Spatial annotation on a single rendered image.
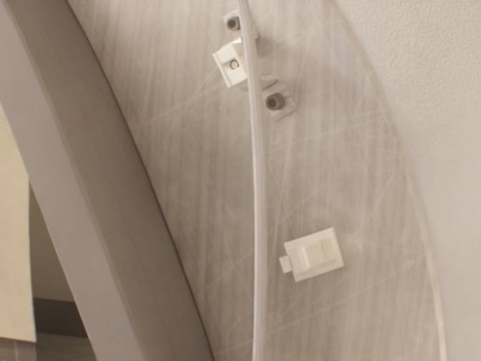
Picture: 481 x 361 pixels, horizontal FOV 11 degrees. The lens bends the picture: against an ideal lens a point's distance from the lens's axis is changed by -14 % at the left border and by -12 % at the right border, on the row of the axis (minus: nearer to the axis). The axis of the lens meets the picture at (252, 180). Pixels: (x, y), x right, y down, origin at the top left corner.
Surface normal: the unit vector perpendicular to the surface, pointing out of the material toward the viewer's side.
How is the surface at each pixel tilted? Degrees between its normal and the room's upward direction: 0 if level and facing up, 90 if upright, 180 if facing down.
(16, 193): 90
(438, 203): 90
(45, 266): 90
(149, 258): 65
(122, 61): 90
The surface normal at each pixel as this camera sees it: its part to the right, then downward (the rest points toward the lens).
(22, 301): 0.17, 0.18
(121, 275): 0.80, -0.31
